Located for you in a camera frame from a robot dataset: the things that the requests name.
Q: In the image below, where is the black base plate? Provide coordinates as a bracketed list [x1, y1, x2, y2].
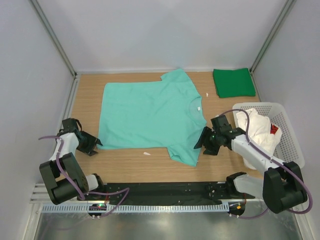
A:
[97, 181, 255, 206]

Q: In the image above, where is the teal t-shirt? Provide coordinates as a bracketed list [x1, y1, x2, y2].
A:
[98, 69, 207, 167]

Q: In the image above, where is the white t-shirt in basket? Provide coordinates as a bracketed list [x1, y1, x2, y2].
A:
[246, 108, 283, 155]

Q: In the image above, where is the folded green t-shirt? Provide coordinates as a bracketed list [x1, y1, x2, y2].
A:
[212, 68, 256, 98]

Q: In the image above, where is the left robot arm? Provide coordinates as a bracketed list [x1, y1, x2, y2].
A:
[39, 118, 105, 205]

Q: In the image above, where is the white slotted cable duct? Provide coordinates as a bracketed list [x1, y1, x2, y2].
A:
[41, 202, 229, 214]

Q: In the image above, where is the white plastic basket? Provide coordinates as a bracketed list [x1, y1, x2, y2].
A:
[232, 102, 305, 168]

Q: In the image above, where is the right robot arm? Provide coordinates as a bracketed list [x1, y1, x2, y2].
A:
[194, 115, 312, 214]

